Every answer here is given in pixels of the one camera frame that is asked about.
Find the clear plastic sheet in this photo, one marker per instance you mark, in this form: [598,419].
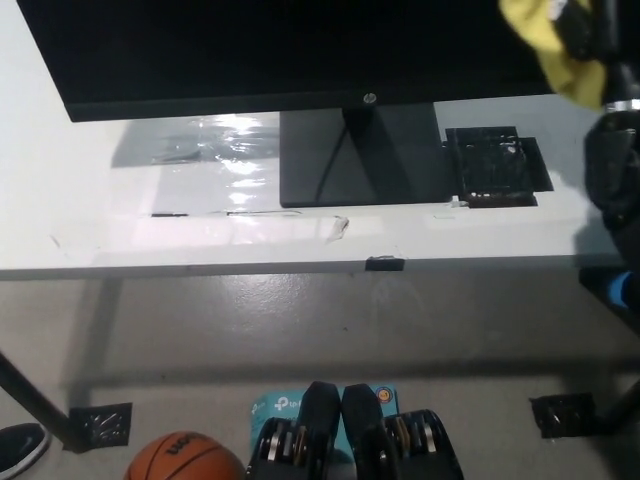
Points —
[200,160]

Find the thin black tape strip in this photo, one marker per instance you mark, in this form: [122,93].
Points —
[170,215]

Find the black sneaker with white sole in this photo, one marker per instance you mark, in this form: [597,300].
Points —
[20,447]

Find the black metal frame leg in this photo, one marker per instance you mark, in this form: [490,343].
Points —
[30,395]
[622,407]

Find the teal tp-link box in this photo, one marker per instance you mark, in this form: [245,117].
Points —
[275,402]

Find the small black tape piece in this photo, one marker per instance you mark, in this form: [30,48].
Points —
[385,263]

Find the black HP monitor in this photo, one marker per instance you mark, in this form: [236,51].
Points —
[250,50]

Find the black tape patch on desk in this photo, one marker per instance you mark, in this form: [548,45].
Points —
[490,165]

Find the crumpled clear tape piece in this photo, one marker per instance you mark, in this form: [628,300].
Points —
[337,229]

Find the black object with blue part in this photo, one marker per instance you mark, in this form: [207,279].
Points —
[597,287]

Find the yellow microfibre cloth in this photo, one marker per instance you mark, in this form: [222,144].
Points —
[575,80]

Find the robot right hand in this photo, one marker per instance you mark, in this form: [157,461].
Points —
[622,50]

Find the orange basketball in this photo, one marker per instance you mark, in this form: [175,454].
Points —
[182,457]

